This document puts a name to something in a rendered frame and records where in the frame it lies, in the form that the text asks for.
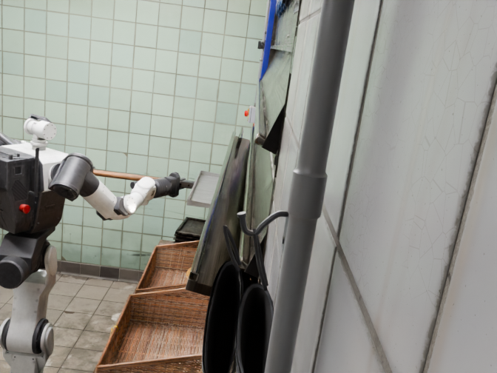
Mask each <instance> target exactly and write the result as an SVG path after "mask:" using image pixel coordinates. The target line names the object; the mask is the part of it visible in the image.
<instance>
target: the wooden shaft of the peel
mask: <svg viewBox="0 0 497 373"><path fill-rule="evenodd" d="M93 174H94V175H95V176H101V177H107V178H118V179H124V180H131V181H139V180H140V179H142V178H144V177H148V178H151V179H158V178H156V177H149V176H143V175H133V174H126V173H120V172H109V171H103V170H96V169H94V170H93Z"/></svg>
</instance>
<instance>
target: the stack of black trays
mask: <svg viewBox="0 0 497 373"><path fill-rule="evenodd" d="M205 222H206V220H203V219H199V218H190V217H186V218H185V219H184V221H183V222H182V224H181V225H180V226H179V227H178V228H177V230H176V231H175V234H174V236H175V237H174V238H173V240H175V242H174V243H182V242H189V241H199V240H200V237H201V234H202V231H203V228H204V224H205Z"/></svg>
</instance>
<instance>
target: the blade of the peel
mask: <svg viewBox="0 0 497 373"><path fill-rule="evenodd" d="M219 176H220V174H217V173H213V172H207V171H203V170H201V171H200V173H199V175H198V177H197V180H196V181H195V184H194V186H193V188H192V191H191V192H190V194H189V197H188V199H187V204H186V205H187V206H198V207H205V208H209V207H210V205H211V202H212V198H213V195H214V191H215V188H216V186H217V181H218V178H219Z"/></svg>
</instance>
